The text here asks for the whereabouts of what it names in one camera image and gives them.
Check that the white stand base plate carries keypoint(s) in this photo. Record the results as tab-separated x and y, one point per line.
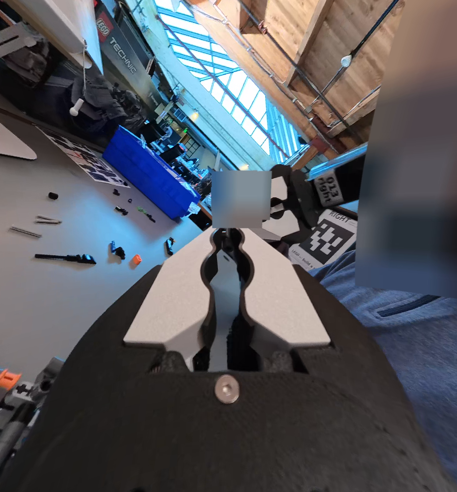
1	142

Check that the blue plastic bin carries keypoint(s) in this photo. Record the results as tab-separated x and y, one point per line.
147	176

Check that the small black lego connector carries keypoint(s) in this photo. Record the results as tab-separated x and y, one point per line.
227	244

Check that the lego car chassis model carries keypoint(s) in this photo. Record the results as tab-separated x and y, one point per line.
7	378

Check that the black lego axle blue end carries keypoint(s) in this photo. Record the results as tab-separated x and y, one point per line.
65	258

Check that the lego instruction booklet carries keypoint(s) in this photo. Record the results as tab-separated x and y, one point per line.
59	19

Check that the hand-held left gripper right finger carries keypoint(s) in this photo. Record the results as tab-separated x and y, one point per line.
286	303

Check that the skylight window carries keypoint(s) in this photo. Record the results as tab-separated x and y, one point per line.
232	88

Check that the blue and black lego pin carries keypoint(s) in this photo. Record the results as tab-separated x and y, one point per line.
117	251

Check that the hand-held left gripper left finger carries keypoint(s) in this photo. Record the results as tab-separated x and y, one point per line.
167	303

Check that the dark lego set box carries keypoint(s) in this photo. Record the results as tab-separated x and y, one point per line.
120	57

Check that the white printed sign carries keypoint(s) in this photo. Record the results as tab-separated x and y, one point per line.
346	225

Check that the orange lego connector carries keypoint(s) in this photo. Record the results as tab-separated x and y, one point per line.
136	260

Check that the lego sticker sheet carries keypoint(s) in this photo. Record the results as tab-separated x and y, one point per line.
82	161

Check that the light grey lego axle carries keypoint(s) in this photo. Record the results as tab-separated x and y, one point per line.
45	217
49	221

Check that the pile of clear plastic bags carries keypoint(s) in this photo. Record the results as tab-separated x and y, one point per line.
193	208

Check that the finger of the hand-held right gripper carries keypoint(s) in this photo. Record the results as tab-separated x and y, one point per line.
279	188
284	228

